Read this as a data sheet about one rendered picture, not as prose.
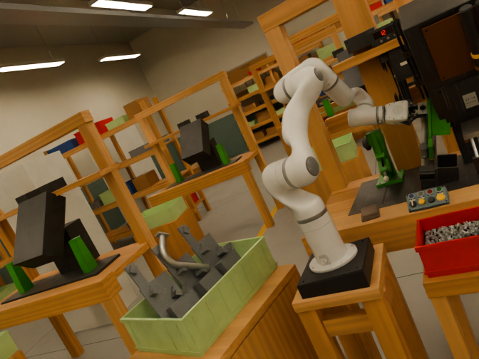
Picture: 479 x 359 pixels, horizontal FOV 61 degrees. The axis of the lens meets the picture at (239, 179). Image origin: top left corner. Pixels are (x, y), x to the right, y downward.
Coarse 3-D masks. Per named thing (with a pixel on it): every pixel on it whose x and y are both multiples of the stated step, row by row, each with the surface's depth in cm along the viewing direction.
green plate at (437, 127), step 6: (432, 108) 168; (432, 114) 169; (432, 120) 170; (438, 120) 169; (444, 120) 168; (432, 126) 171; (438, 126) 170; (444, 126) 169; (432, 132) 172; (438, 132) 171; (444, 132) 170
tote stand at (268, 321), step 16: (288, 272) 188; (272, 288) 179; (288, 288) 185; (256, 304) 172; (272, 304) 175; (288, 304) 183; (240, 320) 166; (256, 320) 165; (272, 320) 173; (288, 320) 180; (224, 336) 160; (240, 336) 157; (256, 336) 163; (272, 336) 170; (288, 336) 178; (304, 336) 186; (144, 352) 176; (208, 352) 154; (224, 352) 150; (240, 352) 155; (256, 352) 162; (272, 352) 168; (288, 352) 176; (304, 352) 184
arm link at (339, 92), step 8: (336, 80) 176; (336, 88) 177; (344, 88) 179; (352, 88) 185; (360, 88) 188; (336, 96) 179; (344, 96) 180; (352, 96) 182; (360, 96) 192; (368, 96) 192; (344, 104) 182
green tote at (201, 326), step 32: (192, 256) 212; (256, 256) 188; (224, 288) 169; (256, 288) 183; (128, 320) 172; (160, 320) 157; (192, 320) 154; (224, 320) 165; (160, 352) 168; (192, 352) 154
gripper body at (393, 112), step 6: (396, 102) 185; (402, 102) 184; (384, 108) 185; (390, 108) 185; (396, 108) 184; (402, 108) 183; (384, 114) 185; (390, 114) 184; (396, 114) 183; (402, 114) 181; (384, 120) 186; (390, 120) 184; (396, 120) 182; (402, 120) 181
